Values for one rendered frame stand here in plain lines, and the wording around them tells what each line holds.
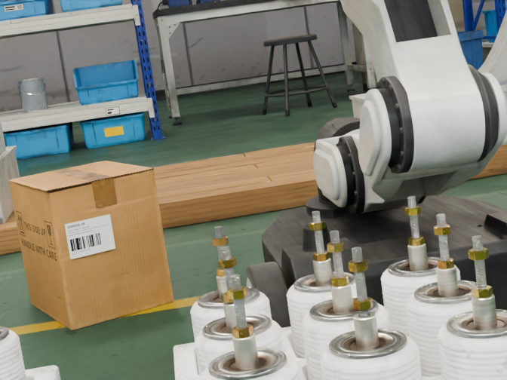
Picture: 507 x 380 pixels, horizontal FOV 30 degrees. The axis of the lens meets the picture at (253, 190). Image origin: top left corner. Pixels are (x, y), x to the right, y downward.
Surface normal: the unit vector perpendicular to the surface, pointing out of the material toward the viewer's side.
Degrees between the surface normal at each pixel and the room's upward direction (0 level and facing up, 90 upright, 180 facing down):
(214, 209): 90
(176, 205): 90
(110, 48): 90
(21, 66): 90
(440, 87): 47
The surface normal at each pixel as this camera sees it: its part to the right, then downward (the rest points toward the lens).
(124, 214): 0.47, 0.09
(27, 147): 0.13, 0.20
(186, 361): -0.14, -0.98
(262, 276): -0.10, -0.82
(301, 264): 0.00, -0.58
